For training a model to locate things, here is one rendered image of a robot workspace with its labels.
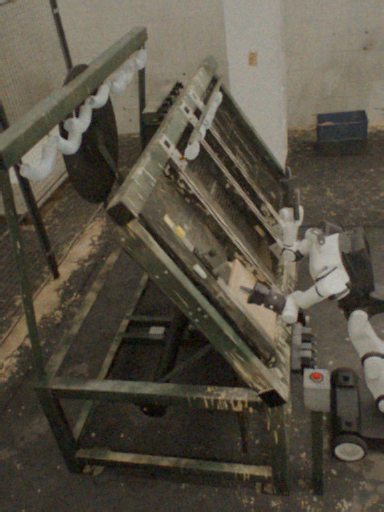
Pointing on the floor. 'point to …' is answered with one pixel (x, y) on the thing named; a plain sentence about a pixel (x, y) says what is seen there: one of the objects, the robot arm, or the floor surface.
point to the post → (317, 451)
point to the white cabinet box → (259, 67)
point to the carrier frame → (160, 400)
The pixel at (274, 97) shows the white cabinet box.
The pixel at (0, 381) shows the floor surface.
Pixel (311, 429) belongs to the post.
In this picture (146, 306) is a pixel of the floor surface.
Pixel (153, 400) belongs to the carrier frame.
